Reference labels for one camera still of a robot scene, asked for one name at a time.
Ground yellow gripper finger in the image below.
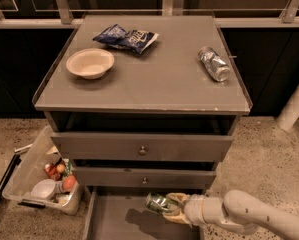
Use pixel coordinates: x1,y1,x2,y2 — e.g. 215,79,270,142
167,193,189,207
162,208,192,225

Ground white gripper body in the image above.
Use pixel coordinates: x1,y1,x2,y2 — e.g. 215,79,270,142
183,194,205,226

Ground green soda can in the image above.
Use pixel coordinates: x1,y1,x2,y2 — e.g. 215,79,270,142
145,192,180,214

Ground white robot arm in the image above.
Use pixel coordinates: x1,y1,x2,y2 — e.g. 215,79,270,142
164,85,299,240

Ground grey bottom drawer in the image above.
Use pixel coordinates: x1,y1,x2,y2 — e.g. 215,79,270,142
82,187,205,240

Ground grey drawer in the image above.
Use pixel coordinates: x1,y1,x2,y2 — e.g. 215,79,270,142
82,187,205,240
51,132,233,162
75,167,216,189

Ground grey middle drawer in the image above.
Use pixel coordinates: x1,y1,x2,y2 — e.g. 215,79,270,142
75,167,216,189

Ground grey drawer cabinet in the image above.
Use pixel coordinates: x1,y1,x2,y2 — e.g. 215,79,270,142
32,14,253,192

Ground grey top drawer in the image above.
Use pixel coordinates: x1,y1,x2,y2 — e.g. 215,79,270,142
51,132,233,162

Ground silver blue soda can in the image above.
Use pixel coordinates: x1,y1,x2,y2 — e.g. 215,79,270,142
198,46,230,82

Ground orange fruit in bin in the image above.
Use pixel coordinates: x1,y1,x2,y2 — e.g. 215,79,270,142
63,175,76,192

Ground red snack packet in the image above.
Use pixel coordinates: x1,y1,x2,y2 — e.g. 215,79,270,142
44,163,61,181

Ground white cup in bin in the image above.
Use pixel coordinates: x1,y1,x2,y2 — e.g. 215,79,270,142
31,179,56,200

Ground clear plastic storage bin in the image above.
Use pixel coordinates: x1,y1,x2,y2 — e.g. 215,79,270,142
3,126,83,215

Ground white paper bowl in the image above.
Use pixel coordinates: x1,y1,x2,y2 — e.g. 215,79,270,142
66,48,115,80

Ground black bar on floor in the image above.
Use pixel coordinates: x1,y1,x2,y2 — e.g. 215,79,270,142
0,154,20,197

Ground blue chip bag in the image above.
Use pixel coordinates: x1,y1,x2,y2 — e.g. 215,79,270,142
93,24,158,55

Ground metal window railing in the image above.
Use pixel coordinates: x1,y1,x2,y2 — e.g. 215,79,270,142
0,0,299,29

